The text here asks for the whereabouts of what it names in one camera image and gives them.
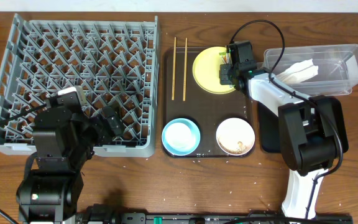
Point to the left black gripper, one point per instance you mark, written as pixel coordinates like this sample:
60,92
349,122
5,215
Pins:
111,121

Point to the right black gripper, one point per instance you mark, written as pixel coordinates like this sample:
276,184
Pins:
224,70

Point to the green orange snack wrapper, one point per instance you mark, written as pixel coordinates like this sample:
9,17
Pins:
222,56

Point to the pink white bowl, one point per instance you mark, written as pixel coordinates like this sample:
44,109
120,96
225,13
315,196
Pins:
235,137

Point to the white cup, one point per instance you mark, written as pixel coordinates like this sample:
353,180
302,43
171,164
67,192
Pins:
179,136

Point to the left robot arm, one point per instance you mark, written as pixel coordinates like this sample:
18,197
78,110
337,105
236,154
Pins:
64,139

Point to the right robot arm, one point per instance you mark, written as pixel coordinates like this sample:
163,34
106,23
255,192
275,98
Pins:
310,129

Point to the grey dishwasher rack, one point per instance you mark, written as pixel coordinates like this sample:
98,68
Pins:
112,61

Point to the black waste tray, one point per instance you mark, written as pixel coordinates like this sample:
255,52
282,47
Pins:
268,125

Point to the yellow plate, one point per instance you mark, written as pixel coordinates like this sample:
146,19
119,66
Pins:
206,68

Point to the dark brown serving tray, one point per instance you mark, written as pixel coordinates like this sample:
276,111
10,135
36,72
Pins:
205,109

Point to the left wooden chopstick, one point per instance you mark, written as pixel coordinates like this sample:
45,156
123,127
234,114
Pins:
174,67

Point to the light blue bowl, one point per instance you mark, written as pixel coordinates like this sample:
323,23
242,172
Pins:
194,129

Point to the crumpled white tissue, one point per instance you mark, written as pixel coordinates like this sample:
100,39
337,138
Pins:
298,72

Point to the clear plastic bin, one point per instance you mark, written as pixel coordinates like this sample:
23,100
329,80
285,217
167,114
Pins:
337,68

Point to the black rail bar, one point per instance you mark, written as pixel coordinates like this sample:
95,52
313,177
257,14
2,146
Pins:
99,213

